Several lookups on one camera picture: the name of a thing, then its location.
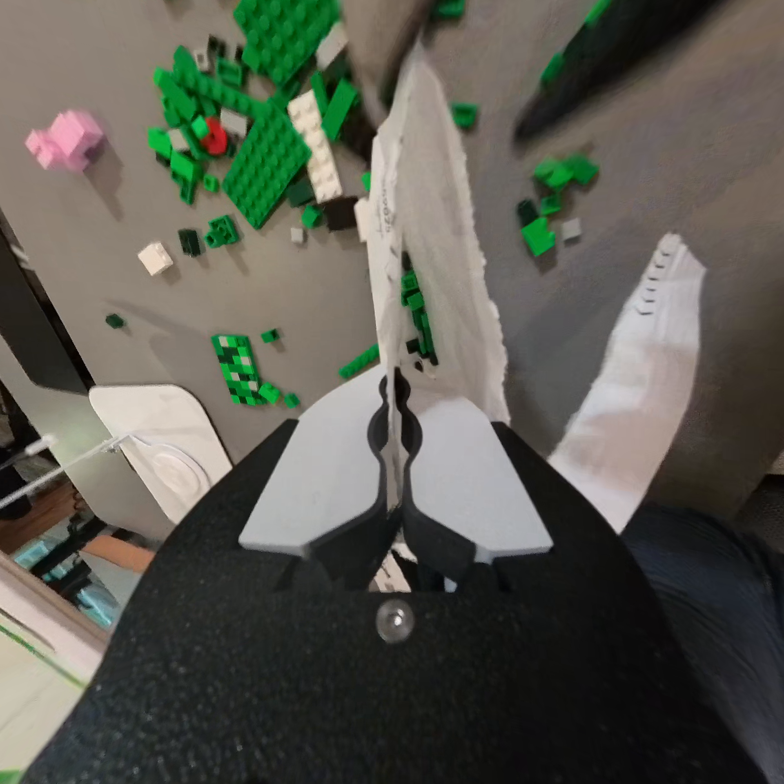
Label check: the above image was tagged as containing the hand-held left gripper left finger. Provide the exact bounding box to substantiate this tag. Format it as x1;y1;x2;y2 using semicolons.
239;375;393;560

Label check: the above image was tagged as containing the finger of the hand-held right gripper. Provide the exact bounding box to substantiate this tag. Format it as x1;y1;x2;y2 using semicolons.
342;0;431;123

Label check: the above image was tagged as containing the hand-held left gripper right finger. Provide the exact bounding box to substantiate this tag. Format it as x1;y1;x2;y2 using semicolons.
396;367;555;565

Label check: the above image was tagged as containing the white printed paper bag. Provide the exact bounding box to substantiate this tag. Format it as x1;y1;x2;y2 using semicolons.
352;43;512;592

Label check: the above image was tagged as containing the grey desk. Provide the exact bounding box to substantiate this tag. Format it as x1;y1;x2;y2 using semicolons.
0;0;784;540

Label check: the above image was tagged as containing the large green studded plate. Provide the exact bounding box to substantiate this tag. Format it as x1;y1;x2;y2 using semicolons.
221;113;314;231
233;0;341;87

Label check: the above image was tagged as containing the long white plate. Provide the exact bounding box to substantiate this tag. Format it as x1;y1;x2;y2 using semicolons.
287;91;344;203

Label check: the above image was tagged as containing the long narrow green plate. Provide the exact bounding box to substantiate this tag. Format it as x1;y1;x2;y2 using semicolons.
338;343;381;380

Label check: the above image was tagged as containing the green mosaic plate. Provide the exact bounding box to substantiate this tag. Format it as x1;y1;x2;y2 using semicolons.
211;333;272;406

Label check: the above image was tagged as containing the small black plate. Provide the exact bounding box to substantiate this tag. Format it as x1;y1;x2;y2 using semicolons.
323;196;360;232

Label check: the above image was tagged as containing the curved row of green bricks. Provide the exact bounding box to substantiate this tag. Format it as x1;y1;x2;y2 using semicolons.
516;155;601;258

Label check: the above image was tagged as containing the pile of green bricks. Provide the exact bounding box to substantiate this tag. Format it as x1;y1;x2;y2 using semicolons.
147;0;374;234

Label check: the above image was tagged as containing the person's blue ribbed sweater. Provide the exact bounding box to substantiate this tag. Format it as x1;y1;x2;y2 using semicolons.
621;502;784;784

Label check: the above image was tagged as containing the white square brick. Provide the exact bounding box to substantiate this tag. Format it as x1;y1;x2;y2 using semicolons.
137;241;175;277

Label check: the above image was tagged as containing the pink brick pig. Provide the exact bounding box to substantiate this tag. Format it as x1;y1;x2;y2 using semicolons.
24;109;109;174

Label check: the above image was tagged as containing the green printed instruction booklet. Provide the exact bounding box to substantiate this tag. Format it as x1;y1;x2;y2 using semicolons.
0;619;99;784

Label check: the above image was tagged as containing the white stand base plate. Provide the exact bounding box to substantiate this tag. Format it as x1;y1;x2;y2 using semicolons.
0;385;234;650

